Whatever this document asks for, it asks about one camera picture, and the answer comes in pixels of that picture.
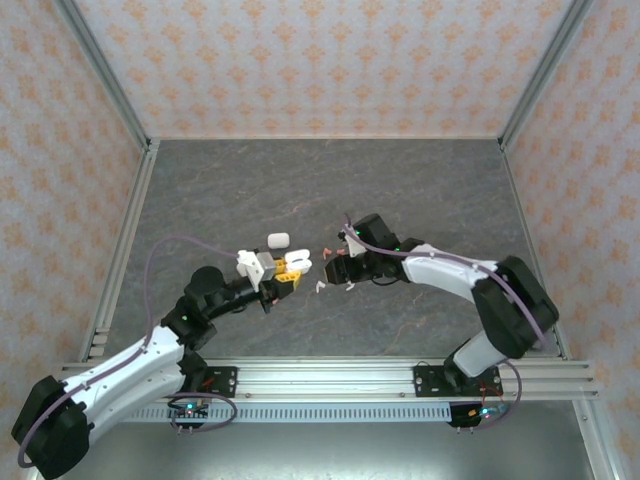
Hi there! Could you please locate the aluminium table edge extrusion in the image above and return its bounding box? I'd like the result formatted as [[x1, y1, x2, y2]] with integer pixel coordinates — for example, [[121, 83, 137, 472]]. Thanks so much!
[[78, 139, 161, 362], [498, 139, 571, 362]]

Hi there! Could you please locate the small circuit board with LEDs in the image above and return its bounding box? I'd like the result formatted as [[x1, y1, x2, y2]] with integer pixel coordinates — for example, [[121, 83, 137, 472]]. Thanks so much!
[[167, 397, 211, 434], [448, 402, 507, 431]]

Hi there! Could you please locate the grey metal plate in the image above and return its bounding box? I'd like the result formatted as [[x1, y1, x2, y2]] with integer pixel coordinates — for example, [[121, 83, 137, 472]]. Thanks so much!
[[59, 422, 599, 480]]

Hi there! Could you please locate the long aluminium mounting rail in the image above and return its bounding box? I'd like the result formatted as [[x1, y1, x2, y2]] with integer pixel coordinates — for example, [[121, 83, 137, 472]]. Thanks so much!
[[60, 356, 600, 402]]

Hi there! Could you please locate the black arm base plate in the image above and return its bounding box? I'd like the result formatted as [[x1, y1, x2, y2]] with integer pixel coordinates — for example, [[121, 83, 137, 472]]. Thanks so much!
[[412, 364, 502, 400], [179, 366, 240, 400]]

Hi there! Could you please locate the grey slotted cable tray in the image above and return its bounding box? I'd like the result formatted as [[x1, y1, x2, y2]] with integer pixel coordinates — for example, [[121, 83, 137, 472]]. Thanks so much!
[[122, 402, 454, 425]]

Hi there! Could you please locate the aluminium frame post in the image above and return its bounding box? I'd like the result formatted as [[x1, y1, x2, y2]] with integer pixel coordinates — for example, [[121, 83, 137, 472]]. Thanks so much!
[[53, 0, 154, 151], [572, 399, 621, 480], [497, 0, 597, 151]]

